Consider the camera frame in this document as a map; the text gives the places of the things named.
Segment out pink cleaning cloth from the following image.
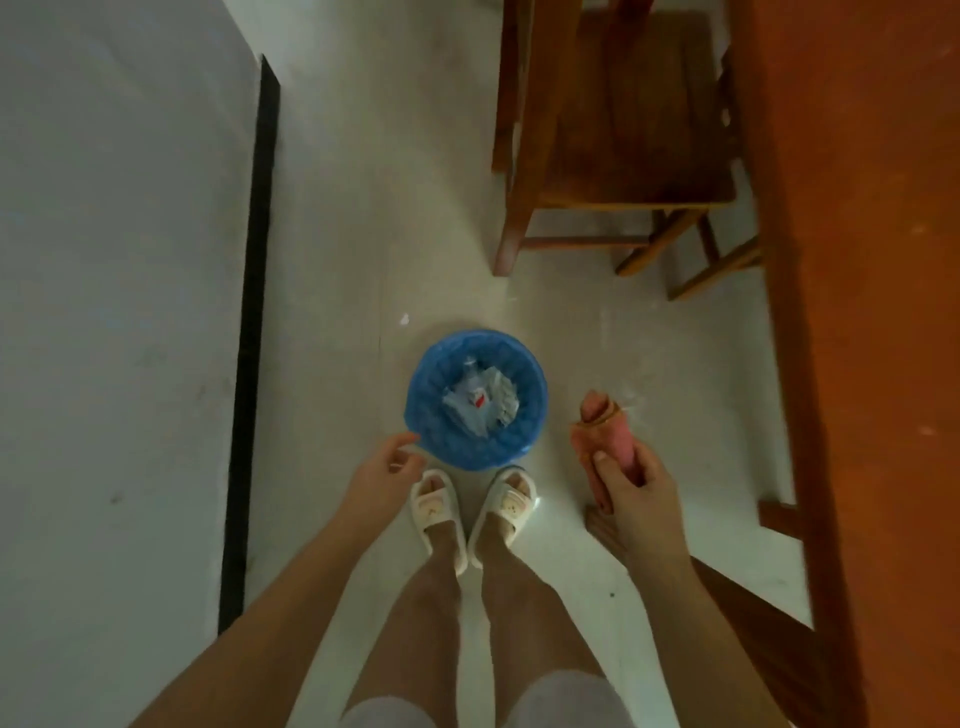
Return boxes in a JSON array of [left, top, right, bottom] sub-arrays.
[[569, 389, 646, 519]]

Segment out white bear left slipper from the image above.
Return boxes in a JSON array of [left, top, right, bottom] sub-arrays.
[[410, 469, 469, 577]]

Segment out person's leg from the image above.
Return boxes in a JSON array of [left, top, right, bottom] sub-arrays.
[[341, 487, 463, 721], [479, 487, 609, 699]]

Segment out wooden slat-back chair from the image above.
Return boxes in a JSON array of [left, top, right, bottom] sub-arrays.
[[491, 0, 763, 301]]

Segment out white bear slipper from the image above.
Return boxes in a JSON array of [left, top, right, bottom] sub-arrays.
[[410, 469, 469, 577], [467, 466, 540, 570]]

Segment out blue lined waste basket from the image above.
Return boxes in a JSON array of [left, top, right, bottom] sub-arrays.
[[404, 329, 550, 472]]

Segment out person's left hand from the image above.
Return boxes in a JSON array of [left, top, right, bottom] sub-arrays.
[[333, 431, 427, 540]]

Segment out person's right forearm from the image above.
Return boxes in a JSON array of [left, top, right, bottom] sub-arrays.
[[629, 551, 793, 728]]

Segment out white shorts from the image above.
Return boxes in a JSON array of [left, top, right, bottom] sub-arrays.
[[341, 669, 635, 728]]

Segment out black baseboard strip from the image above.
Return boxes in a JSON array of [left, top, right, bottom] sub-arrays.
[[217, 53, 282, 637]]

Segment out person's left leg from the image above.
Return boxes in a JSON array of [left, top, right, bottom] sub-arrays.
[[341, 487, 463, 721]]

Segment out person's left forearm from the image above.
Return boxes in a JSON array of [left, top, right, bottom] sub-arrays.
[[131, 517, 376, 728]]

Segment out orange wooden table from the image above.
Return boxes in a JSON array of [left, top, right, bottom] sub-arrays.
[[584, 0, 960, 728]]

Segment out clear plastic bottle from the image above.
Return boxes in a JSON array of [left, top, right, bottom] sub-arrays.
[[442, 358, 520, 440]]

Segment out person's right leg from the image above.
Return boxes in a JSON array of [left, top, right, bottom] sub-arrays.
[[479, 487, 609, 699]]

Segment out white bear right slipper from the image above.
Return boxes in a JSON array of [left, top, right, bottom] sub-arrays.
[[467, 466, 540, 570]]

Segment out person's right hand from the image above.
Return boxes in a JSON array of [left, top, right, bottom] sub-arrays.
[[588, 438, 691, 573]]

